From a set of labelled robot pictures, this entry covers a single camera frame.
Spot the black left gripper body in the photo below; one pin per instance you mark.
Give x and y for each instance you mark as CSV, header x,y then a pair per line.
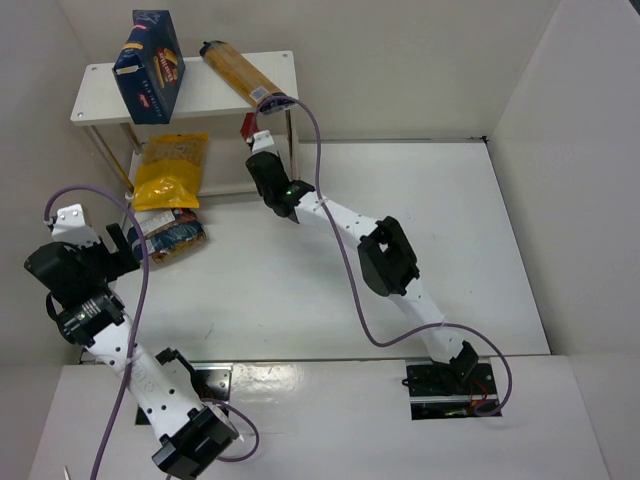
x,y
110,256

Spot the red spaghetti bag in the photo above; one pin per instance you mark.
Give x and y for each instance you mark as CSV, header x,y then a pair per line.
x,y
249,127

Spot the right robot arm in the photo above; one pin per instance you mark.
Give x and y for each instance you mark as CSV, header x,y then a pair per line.
x,y
388,263

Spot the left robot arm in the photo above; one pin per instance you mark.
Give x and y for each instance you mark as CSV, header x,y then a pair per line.
x,y
77,269

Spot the yellow pasta bag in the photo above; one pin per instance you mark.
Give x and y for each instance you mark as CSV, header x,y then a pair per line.
x,y
170,172

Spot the white two-tier shelf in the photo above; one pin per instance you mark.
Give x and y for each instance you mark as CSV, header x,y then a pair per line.
x,y
205,103

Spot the blue pasta box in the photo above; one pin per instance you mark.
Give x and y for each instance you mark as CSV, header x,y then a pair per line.
x,y
150,68

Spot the dark blue fusilli bag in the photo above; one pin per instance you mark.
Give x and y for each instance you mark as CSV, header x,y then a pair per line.
x,y
170,232

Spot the dark-ended spaghetti bag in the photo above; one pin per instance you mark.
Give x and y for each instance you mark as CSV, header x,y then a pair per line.
x,y
244,78

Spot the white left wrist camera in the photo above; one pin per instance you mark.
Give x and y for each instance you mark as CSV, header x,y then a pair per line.
x,y
71,225

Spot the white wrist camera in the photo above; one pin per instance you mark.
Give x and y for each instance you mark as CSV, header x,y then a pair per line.
x,y
71,225
263,142

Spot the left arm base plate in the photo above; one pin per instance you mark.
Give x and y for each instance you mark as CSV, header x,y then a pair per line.
x,y
211,382

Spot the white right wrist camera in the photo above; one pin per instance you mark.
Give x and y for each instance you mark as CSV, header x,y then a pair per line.
x,y
263,142

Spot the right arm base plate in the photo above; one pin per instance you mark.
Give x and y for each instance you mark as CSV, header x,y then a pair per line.
x,y
433,394

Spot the aluminium table edge rail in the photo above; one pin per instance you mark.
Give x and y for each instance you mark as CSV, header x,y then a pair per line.
x,y
88,359

